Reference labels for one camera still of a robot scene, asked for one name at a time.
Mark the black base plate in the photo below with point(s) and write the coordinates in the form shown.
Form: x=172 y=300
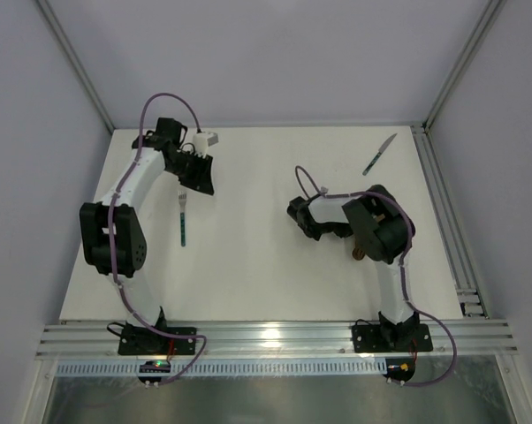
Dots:
x=136 y=341
x=385 y=337

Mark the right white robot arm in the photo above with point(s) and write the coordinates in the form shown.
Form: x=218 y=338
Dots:
x=382 y=234

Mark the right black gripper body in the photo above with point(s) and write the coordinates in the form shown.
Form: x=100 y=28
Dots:
x=302 y=216

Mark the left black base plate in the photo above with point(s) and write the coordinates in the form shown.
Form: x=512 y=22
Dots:
x=136 y=341

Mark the left aluminium frame post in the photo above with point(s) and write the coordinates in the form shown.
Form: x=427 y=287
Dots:
x=47 y=12

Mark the fork with green handle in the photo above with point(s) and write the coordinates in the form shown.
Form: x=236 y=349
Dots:
x=182 y=197

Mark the aluminium frame post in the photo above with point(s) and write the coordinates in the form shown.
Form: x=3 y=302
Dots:
x=473 y=43
x=47 y=12

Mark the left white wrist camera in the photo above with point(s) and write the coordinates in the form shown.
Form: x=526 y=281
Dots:
x=202 y=141

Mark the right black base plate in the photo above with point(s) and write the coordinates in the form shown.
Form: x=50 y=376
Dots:
x=385 y=337

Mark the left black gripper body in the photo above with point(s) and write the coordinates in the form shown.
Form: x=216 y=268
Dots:
x=194 y=167

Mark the knife with green handle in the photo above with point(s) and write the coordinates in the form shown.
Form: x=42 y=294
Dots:
x=379 y=153

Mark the right aluminium frame post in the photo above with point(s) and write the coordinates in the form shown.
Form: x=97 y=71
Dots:
x=473 y=43

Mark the brown cloth napkin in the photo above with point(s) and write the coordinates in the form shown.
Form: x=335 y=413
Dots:
x=358 y=252

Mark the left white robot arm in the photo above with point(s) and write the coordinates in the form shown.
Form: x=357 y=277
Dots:
x=113 y=241

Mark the aluminium mounting rail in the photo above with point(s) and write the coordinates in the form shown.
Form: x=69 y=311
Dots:
x=80 y=340

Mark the right side aluminium rail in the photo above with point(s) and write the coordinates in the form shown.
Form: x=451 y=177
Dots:
x=465 y=278

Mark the slotted cable duct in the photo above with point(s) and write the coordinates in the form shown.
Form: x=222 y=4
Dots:
x=223 y=367

